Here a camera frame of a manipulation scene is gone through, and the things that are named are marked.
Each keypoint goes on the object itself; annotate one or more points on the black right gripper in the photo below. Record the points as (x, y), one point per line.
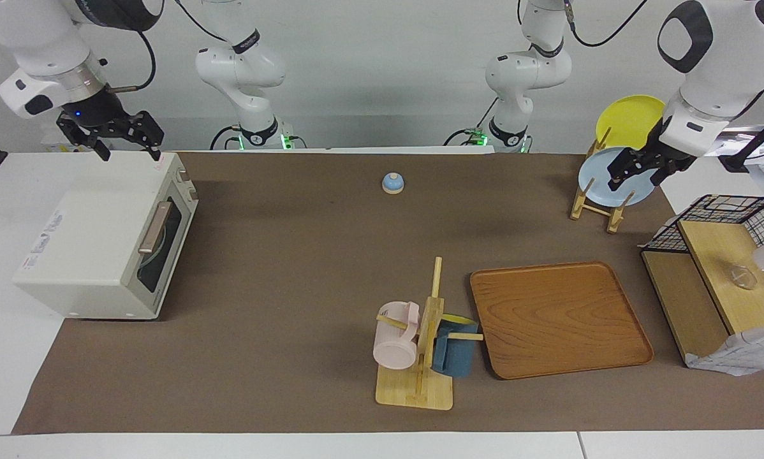
(98, 111)

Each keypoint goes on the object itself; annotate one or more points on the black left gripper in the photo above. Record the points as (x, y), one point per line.
(669, 153)

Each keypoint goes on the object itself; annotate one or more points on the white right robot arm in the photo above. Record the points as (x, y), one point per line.
(34, 38)

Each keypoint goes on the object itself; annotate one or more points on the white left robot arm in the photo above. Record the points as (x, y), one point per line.
(726, 70)

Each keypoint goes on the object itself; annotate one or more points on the white toaster oven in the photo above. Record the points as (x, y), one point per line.
(88, 236)

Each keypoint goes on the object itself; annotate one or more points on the light blue plate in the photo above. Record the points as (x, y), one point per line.
(595, 175)

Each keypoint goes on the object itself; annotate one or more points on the yellow plate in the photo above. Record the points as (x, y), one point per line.
(631, 121)

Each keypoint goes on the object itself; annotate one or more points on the wooden plate rack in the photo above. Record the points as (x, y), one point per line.
(580, 204)

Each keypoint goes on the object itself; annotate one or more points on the clear glass cup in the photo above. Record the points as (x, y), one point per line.
(743, 277)

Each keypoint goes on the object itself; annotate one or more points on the brown wooden tray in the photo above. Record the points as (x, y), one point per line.
(557, 319)

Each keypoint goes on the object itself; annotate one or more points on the white checkered cloth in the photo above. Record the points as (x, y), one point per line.
(745, 354)

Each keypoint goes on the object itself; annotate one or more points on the brown table mat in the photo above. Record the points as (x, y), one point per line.
(280, 268)

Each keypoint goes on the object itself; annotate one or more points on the small blue dome bell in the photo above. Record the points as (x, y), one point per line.
(393, 183)

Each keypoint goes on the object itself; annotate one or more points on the blue mug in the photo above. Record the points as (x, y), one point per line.
(455, 357)

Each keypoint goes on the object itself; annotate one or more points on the wooden mug rack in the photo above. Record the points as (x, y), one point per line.
(428, 331)

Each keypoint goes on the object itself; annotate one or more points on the pink mug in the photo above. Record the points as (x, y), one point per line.
(395, 347)

